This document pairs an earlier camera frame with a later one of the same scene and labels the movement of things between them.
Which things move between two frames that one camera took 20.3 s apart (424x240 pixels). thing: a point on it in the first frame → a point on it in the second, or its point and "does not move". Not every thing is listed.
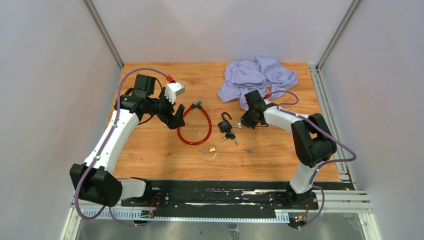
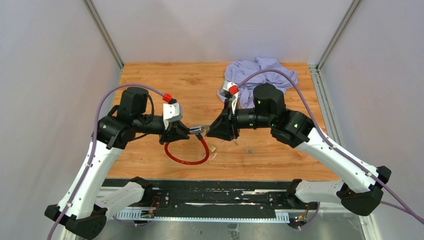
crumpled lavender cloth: [265, 74] does not move
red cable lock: [197, 103] → [197, 130]
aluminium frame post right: [315, 69] does not move
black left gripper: [173, 121] → [176, 131]
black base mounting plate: [259, 194] does not move
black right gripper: [245, 121] → [225, 127]
